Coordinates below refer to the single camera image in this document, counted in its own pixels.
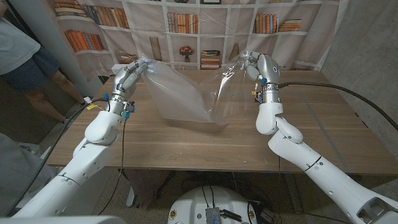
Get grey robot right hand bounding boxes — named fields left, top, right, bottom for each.
left=244, top=51, right=280, bottom=86

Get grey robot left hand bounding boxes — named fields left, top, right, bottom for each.
left=111, top=58, right=156, bottom=100

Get transparent window cling sheet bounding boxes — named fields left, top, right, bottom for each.
left=198, top=51, right=261, bottom=125

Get clear plastic bag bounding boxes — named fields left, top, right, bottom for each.
left=140, top=55, right=229, bottom=126

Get printed bookshelf backdrop cloth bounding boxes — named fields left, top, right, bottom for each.
left=46, top=0, right=351, bottom=82

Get person in white shirt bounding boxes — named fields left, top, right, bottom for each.
left=0, top=2, right=91, bottom=124

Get white table leg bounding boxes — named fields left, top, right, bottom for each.
left=126, top=185, right=138, bottom=208

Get grey table leg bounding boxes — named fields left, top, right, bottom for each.
left=283, top=172, right=303, bottom=215

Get white robot torso base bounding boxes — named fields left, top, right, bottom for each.
left=167, top=185, right=258, bottom=224

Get person in grey trousers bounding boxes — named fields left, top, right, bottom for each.
left=0, top=133, right=65, bottom=215

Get black power adapter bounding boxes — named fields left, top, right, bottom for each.
left=260, top=208, right=275, bottom=223

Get black connector on torso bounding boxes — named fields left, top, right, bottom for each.
left=220, top=209, right=243, bottom=223

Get grey finned electronics module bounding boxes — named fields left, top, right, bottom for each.
left=205, top=207, right=221, bottom=224

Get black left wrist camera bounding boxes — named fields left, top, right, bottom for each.
left=123, top=101, right=137, bottom=121

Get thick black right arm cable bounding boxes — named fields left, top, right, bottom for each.
left=278, top=81, right=398, bottom=131

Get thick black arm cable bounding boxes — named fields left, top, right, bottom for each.
left=278, top=81, right=398, bottom=131
left=4, top=98, right=109, bottom=217

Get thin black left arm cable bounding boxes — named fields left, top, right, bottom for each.
left=96, top=118, right=128, bottom=216

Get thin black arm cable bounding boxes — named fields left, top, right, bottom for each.
left=278, top=155, right=352, bottom=224
left=96, top=118, right=128, bottom=216

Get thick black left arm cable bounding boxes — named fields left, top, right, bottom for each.
left=4, top=98, right=109, bottom=217

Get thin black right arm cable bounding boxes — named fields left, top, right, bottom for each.
left=278, top=155, right=352, bottom=224

